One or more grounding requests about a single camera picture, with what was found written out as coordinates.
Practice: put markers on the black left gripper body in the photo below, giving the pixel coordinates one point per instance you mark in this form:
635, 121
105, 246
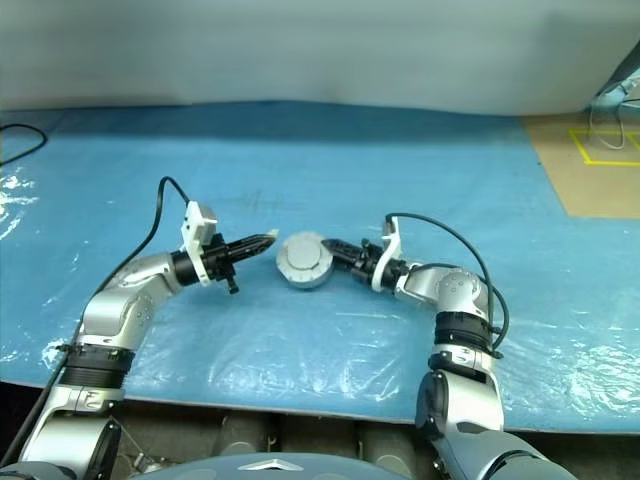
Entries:
215, 257

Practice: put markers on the grey finned motor lid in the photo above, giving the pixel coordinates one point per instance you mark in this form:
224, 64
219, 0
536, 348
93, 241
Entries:
302, 252

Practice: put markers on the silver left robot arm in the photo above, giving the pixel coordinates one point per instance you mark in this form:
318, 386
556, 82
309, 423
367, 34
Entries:
115, 305

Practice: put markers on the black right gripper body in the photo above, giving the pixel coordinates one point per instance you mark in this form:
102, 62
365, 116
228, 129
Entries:
365, 267

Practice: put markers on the brown cardboard sheet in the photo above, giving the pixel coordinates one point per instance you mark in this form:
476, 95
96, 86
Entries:
600, 190

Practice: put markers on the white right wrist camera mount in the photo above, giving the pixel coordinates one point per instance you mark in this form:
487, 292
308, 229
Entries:
387, 255

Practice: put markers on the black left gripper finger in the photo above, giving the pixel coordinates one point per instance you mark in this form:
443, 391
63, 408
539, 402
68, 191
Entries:
252, 254
252, 241

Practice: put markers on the blue plastic table cover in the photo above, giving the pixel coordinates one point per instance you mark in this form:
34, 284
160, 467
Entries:
125, 160

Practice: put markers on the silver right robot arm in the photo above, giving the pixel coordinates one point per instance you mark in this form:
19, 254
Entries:
450, 285

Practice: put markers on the light blue stand foot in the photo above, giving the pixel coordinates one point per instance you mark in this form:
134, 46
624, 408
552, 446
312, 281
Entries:
612, 97

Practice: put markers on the grey rounded cylinder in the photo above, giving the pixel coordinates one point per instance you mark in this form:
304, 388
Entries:
387, 442
245, 431

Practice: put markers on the small tan paper scrap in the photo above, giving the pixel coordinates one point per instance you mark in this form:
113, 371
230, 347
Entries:
273, 233

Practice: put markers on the dark slanted stand panel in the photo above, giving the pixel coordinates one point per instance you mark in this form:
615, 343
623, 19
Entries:
625, 65

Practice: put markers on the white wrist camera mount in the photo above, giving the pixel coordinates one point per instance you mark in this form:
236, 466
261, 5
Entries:
387, 255
200, 220

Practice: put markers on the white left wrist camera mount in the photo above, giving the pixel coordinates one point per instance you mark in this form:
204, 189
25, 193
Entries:
200, 220

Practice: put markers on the grey robot torso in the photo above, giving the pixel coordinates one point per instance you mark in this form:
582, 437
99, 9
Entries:
275, 469

